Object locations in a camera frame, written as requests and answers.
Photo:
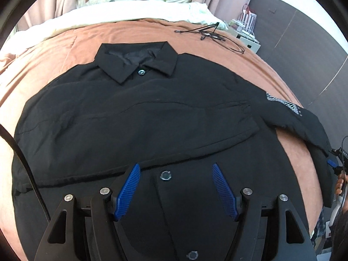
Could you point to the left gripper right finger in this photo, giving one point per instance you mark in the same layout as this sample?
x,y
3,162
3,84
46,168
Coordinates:
x,y
268,228

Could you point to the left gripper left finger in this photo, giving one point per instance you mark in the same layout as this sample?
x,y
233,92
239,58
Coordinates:
x,y
65,237

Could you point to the black collared jacket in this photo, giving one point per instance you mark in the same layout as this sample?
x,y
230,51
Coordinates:
x,y
175,116

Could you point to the white bedside cabinet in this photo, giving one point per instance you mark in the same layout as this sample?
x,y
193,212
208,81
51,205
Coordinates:
x,y
237,29

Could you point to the orange-brown bed sheet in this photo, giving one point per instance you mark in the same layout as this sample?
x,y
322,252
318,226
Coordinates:
x,y
23,75

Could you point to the striped gift bag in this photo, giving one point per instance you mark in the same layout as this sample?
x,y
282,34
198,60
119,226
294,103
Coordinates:
x,y
248,19

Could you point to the white duvet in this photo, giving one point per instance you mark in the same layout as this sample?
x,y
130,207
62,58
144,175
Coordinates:
x,y
116,11

